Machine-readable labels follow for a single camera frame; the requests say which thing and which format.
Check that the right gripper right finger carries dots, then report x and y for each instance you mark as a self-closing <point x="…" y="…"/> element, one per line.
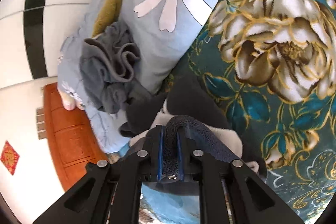
<point x="229" y="192"/>

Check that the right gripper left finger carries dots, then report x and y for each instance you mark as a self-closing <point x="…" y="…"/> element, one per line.
<point x="111" y="191"/>

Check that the black and cream fleece jacket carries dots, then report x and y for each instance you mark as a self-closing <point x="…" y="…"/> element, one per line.
<point x="187" y="106"/>

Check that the orange wooden headboard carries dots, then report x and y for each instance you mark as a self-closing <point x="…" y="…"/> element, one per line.
<point x="70" y="138"/>

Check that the pink floral pillow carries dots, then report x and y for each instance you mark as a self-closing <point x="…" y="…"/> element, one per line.
<point x="70" y="99"/>

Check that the grey sweatshirt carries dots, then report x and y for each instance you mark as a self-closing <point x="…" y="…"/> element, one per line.
<point x="107" y="69"/>

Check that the teal floral bed blanket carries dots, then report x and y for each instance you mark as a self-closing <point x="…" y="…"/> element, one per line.
<point x="270" y="67"/>

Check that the mustard yellow garment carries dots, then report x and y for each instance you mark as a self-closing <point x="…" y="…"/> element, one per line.
<point x="108" y="14"/>

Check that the white glossy wardrobe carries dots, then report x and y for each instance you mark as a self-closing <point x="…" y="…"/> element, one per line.
<point x="32" y="32"/>

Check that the light blue floral duvet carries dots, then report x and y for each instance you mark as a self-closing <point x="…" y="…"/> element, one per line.
<point x="147" y="29"/>

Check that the wall switch panel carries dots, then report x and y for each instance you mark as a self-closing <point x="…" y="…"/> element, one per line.
<point x="40" y="123"/>

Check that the red wall decoration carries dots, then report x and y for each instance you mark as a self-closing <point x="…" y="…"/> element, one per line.
<point x="9" y="157"/>

